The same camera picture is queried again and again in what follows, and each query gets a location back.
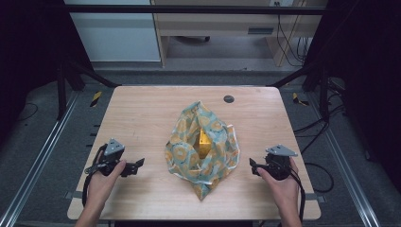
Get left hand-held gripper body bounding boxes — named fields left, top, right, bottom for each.
left=93, top=137, right=128, bottom=177

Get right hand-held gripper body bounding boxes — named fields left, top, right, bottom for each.
left=264, top=144, right=299, bottom=182

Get green cloth with yellow print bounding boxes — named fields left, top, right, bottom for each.
left=164, top=100, right=241, bottom=201

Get person's right hand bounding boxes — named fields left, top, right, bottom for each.
left=255, top=156, right=301, bottom=217

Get person's left hand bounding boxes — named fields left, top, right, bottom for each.
left=86, top=159, right=128, bottom=206

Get yellow box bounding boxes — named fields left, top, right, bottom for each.
left=198, top=128, right=213, bottom=160

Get black and yellow tape strip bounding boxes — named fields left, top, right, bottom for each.
left=291, top=92, right=310, bottom=108
left=89, top=90, right=104, bottom=109

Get black metal stand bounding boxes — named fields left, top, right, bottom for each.
left=56, top=59, right=122, bottom=121
left=268, top=59, right=333, bottom=122

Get white cabinet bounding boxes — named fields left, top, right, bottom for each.
left=63, top=0, right=162, bottom=62

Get black curtain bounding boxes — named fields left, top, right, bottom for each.
left=0, top=0, right=95, bottom=146
left=302, top=0, right=401, bottom=193

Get light wooden desk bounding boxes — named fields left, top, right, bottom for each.
left=150, top=0, right=329, bottom=68

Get black horizontal bar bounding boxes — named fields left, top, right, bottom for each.
left=62, top=4, right=329, bottom=16

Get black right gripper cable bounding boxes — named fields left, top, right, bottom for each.
left=288, top=166, right=307, bottom=223

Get black floor cables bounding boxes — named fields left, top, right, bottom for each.
left=292, top=77, right=348, bottom=194

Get aluminium floor rail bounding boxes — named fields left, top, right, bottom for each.
left=0, top=90, right=80, bottom=227
left=305, top=90, right=383, bottom=227

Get thin black floor cable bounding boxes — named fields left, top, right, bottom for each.
left=16, top=101, right=40, bottom=123

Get hanging black cables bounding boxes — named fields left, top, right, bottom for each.
left=274, top=1, right=312, bottom=68

